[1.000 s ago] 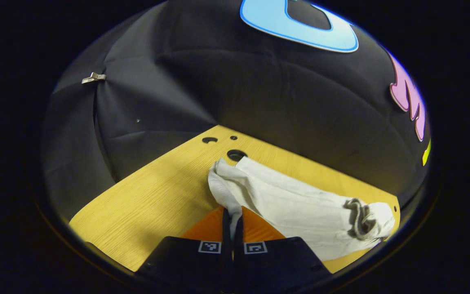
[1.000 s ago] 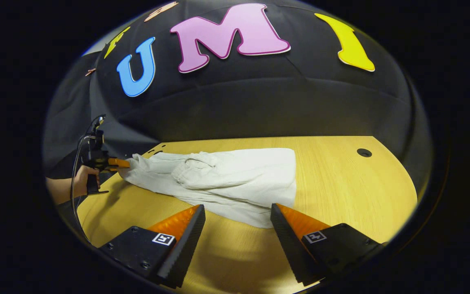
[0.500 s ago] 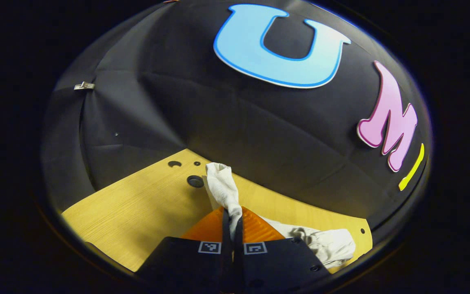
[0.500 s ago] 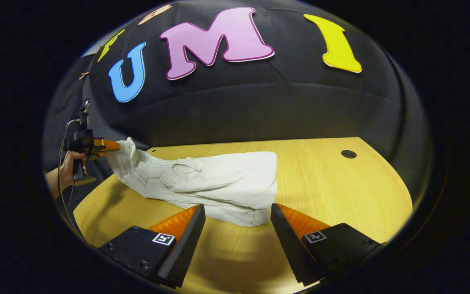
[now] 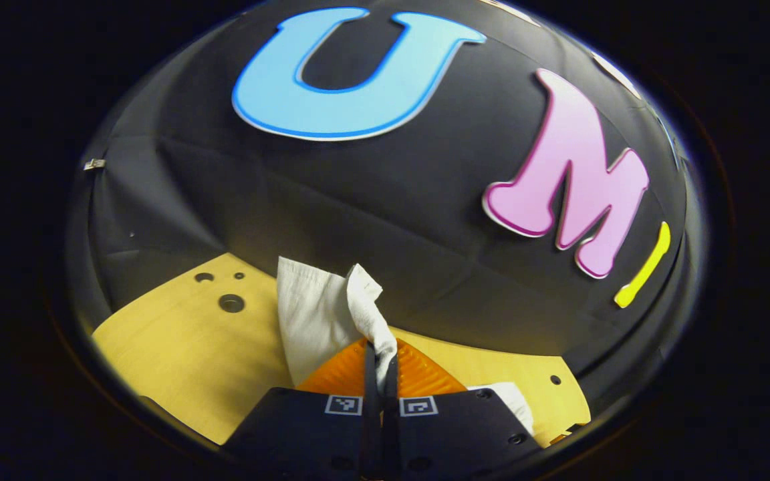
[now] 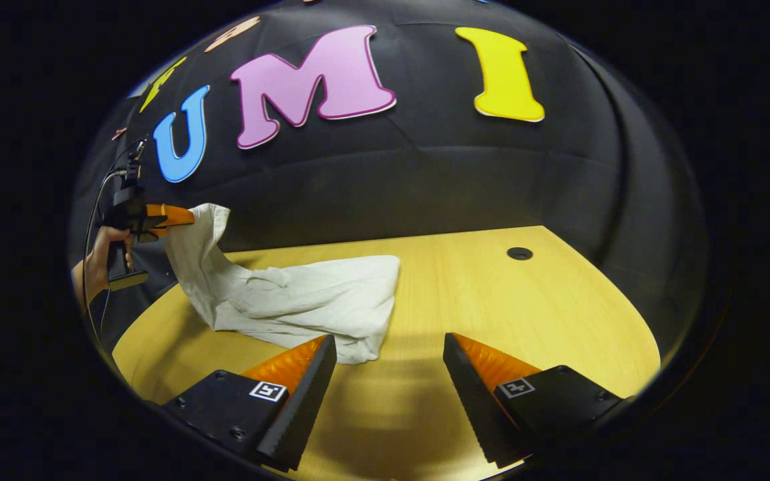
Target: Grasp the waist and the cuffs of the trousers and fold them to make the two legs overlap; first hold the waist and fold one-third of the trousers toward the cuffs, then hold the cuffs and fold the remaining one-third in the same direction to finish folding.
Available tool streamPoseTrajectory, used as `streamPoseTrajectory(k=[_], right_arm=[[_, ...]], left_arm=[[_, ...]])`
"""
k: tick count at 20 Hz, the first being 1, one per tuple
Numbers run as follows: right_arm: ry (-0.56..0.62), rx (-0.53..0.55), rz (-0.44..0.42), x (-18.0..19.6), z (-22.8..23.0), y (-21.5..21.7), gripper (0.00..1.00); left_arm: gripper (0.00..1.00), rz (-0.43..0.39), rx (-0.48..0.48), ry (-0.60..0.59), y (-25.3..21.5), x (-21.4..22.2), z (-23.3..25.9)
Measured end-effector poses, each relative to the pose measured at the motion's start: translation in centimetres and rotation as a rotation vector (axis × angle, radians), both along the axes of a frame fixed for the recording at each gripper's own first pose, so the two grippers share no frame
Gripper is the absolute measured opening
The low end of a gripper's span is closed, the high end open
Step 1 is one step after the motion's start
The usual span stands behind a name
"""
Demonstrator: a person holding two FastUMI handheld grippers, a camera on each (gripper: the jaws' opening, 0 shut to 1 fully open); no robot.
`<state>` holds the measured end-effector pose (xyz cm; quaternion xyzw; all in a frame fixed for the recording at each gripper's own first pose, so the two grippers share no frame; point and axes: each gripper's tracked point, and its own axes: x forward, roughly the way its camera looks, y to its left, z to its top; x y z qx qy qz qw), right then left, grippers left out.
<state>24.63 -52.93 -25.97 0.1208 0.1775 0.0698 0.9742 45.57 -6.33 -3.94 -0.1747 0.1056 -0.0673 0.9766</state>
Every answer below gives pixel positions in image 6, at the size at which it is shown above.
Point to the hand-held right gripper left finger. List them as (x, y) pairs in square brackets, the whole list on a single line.
[(305, 394)]

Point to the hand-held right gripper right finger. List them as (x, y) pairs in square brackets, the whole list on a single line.
[(475, 394)]

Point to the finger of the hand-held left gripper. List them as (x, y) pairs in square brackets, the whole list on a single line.
[(171, 215), (152, 234)]

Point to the white jeans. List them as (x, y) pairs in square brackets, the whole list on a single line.
[(305, 300)]

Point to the copper cloth clip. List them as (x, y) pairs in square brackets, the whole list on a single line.
[(119, 133)]

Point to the black backdrop cloth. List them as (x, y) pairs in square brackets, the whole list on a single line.
[(438, 180)]

